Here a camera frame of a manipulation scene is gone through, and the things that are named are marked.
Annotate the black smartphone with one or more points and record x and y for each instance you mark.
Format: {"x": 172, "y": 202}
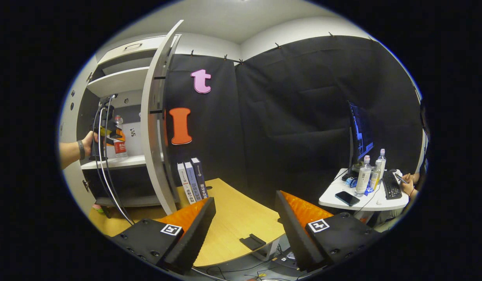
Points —
{"x": 347, "y": 198}

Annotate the white book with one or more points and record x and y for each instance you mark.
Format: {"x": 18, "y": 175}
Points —
{"x": 185, "y": 183}

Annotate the plastic bottle red label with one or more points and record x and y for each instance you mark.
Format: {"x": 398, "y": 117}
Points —
{"x": 120, "y": 146}

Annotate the white cabinet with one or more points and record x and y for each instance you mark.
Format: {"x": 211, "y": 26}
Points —
{"x": 116, "y": 80}

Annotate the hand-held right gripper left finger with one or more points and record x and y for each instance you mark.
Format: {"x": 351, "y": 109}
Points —
{"x": 194, "y": 238}

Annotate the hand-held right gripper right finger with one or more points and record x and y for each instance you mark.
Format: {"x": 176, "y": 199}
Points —
{"x": 293, "y": 234}

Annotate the computer monitor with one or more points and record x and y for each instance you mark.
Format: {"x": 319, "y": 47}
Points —
{"x": 360, "y": 132}

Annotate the dark blue book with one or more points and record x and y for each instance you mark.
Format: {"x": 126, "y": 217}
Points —
{"x": 200, "y": 175}

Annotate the white cabinet door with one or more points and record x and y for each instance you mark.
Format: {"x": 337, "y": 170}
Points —
{"x": 67, "y": 113}

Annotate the black backdrop cloth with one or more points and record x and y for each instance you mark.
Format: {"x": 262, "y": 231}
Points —
{"x": 295, "y": 117}

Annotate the white round side table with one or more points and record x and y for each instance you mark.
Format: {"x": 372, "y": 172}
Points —
{"x": 329, "y": 195}

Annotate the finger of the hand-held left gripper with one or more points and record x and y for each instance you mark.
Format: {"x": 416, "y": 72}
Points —
{"x": 116, "y": 136}

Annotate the clear plastic water bottle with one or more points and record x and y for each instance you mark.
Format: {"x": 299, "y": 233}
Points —
{"x": 381, "y": 160}
{"x": 376, "y": 175}
{"x": 363, "y": 177}

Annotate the pink and green item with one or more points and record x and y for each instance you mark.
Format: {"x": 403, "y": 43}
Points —
{"x": 98, "y": 208}

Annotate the white cabinet door cat sticker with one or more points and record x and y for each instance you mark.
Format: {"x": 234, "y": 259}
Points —
{"x": 151, "y": 136}

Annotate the black keyboard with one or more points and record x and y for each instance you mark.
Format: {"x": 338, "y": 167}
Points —
{"x": 391, "y": 185}

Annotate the black table bracket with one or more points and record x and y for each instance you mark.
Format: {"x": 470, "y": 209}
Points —
{"x": 252, "y": 242}

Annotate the black wristband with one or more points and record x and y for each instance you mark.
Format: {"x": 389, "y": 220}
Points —
{"x": 81, "y": 149}

